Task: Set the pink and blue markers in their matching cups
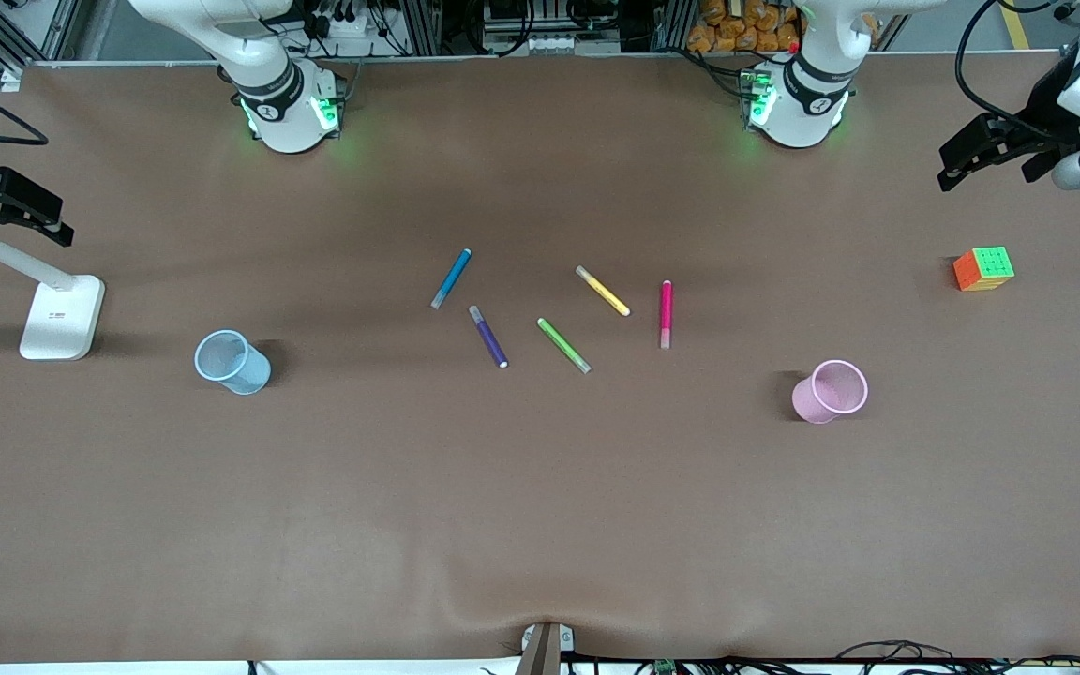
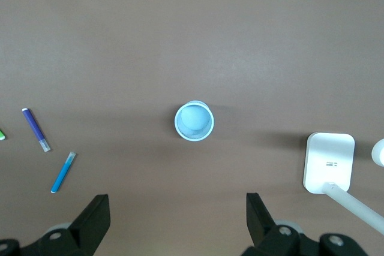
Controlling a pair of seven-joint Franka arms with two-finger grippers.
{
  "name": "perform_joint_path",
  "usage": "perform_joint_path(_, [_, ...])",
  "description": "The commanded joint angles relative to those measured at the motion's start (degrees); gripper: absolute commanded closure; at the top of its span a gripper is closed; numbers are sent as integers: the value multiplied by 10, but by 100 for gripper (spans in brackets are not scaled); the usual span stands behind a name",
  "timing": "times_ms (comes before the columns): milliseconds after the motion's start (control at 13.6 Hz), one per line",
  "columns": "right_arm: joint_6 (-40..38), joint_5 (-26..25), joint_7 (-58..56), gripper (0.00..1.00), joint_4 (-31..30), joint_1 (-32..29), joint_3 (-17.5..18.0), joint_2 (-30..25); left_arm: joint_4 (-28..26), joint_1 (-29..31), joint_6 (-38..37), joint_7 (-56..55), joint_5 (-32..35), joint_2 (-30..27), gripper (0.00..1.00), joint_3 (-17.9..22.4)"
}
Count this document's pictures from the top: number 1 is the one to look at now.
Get green marker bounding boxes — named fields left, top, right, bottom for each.
left=536, top=317, right=593, bottom=375

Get purple marker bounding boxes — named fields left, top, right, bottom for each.
left=468, top=304, right=510, bottom=369

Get white power strip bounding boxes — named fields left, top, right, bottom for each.
left=310, top=7, right=410, bottom=40

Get blue marker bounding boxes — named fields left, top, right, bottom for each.
left=430, top=247, right=473, bottom=311

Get black cable bundle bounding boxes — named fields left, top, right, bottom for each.
left=835, top=640, right=1080, bottom=675

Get yellow marker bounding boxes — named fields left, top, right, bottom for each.
left=575, top=264, right=632, bottom=318

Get metal table edge bracket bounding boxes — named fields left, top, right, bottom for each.
left=517, top=622, right=577, bottom=675

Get white desk lamp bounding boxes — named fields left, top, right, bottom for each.
left=0, top=234, right=107, bottom=362

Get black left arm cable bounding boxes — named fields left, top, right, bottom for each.
left=955, top=0, right=1080, bottom=143

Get colourful puzzle cube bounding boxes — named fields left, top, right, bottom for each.
left=952, top=246, right=1016, bottom=293

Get pink cup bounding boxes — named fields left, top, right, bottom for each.
left=791, top=359, right=870, bottom=426

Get orange snack bag pile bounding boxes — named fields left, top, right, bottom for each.
left=685, top=0, right=881, bottom=54

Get light blue cup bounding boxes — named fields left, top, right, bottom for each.
left=194, top=329, right=273, bottom=397

